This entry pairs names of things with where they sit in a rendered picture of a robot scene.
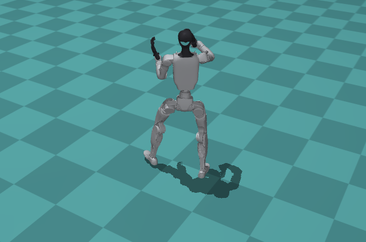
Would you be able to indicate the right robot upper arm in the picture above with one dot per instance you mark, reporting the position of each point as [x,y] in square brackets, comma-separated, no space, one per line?
[205,57]

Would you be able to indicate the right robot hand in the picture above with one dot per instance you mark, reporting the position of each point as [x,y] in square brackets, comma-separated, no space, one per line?
[194,40]

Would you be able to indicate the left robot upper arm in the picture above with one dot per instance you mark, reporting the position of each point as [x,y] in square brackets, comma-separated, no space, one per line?
[167,60]

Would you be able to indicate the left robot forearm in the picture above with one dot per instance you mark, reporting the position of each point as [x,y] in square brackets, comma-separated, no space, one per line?
[158,64]

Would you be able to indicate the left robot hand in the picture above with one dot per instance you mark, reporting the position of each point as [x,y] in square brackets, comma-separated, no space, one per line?
[156,54]

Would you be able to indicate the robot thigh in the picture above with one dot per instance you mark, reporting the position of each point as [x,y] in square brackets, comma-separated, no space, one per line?
[198,110]
[167,107]

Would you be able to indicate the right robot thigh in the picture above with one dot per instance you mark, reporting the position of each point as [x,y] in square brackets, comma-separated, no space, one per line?
[198,110]

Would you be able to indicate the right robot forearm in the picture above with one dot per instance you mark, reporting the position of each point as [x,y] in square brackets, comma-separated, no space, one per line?
[203,48]

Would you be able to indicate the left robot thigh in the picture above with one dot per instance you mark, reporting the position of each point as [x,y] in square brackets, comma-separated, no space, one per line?
[167,107]

